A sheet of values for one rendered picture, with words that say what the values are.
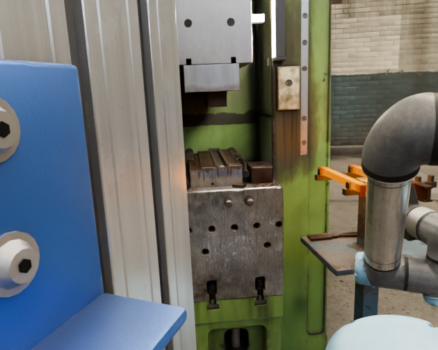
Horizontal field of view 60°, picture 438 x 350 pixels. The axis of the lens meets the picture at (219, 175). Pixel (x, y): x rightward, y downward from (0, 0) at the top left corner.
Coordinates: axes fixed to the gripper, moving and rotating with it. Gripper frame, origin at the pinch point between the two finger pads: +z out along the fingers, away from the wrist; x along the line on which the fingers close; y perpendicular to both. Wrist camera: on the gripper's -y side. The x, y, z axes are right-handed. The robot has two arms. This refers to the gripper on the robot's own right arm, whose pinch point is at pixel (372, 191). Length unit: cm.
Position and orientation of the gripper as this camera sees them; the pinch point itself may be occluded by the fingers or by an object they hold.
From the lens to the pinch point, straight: 117.0
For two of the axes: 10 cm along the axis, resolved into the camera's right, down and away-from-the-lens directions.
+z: -1.5, -2.1, 9.7
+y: 0.4, 9.8, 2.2
